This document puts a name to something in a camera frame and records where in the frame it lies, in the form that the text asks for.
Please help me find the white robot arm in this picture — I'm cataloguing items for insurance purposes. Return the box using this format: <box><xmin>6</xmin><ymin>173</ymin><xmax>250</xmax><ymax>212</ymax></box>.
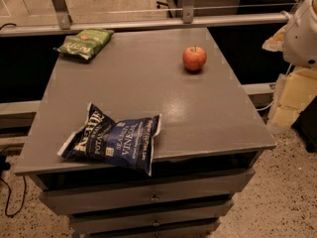
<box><xmin>262</xmin><ymin>0</ymin><xmax>317</xmax><ymax>68</ymax></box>

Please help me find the yellow foam block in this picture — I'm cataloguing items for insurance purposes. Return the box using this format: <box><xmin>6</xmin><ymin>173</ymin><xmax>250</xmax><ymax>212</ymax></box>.
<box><xmin>270</xmin><ymin>66</ymin><xmax>317</xmax><ymax>128</ymax></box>

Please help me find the green chip bag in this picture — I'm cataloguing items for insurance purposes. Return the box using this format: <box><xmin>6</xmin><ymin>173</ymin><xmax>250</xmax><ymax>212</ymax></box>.
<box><xmin>55</xmin><ymin>29</ymin><xmax>114</xmax><ymax>60</ymax></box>

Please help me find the grey drawer cabinet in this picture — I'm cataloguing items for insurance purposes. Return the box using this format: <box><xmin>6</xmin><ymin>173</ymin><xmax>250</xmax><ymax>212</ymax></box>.
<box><xmin>15</xmin><ymin>28</ymin><xmax>275</xmax><ymax>238</ymax></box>

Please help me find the metal railing frame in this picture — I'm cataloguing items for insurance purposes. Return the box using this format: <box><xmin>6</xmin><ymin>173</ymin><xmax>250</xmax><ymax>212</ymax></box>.
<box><xmin>0</xmin><ymin>0</ymin><xmax>304</xmax><ymax>37</ymax></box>

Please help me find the blue kettle chip bag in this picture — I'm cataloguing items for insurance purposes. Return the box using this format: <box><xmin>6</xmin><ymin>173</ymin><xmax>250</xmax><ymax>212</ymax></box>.
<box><xmin>57</xmin><ymin>103</ymin><xmax>161</xmax><ymax>176</ymax></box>

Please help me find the red apple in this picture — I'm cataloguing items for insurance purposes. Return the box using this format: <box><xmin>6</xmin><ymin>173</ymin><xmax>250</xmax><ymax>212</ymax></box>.
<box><xmin>182</xmin><ymin>46</ymin><xmax>207</xmax><ymax>71</ymax></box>

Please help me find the black floor cable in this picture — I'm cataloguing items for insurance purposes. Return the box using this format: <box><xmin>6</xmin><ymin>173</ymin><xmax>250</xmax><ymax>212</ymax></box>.
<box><xmin>0</xmin><ymin>145</ymin><xmax>28</xmax><ymax>218</ymax></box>

